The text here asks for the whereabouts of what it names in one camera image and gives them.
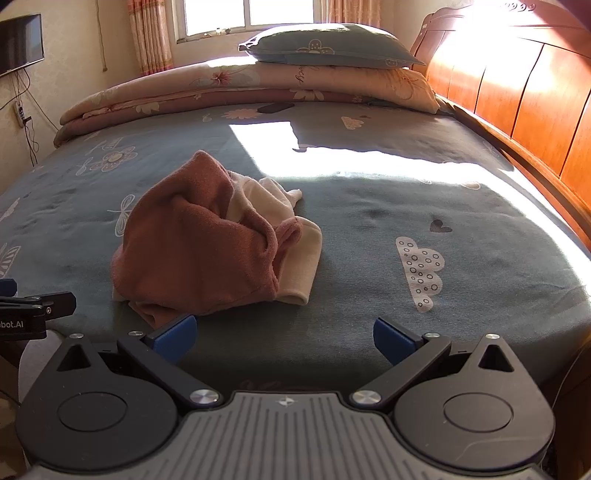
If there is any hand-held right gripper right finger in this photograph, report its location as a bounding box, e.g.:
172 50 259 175
349 317 515 411

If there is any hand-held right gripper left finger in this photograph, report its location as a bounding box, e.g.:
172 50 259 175
55 314 227 411

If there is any pink and white knit sweater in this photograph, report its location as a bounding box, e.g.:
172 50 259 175
111 150 322 329

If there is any blue printed bed sheet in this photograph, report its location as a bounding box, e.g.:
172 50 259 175
0 99 591 402

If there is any folded pink floral quilt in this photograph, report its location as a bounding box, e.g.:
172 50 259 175
53 60 441 148

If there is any pink patterned curtain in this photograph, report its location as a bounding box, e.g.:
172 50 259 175
321 0 382 28
127 0 174 77

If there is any wooden bed headboard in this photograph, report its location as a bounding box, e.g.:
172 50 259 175
409 0 591 252

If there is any blue floral pillow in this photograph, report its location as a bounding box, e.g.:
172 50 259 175
239 23 428 71

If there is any window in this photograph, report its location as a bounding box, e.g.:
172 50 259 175
173 0 324 42

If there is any black power cable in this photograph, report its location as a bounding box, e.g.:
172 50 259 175
0 69 42 167

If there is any black wall television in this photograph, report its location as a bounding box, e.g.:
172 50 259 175
0 13 45 78

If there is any thin wall cord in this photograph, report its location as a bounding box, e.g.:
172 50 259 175
95 0 109 72

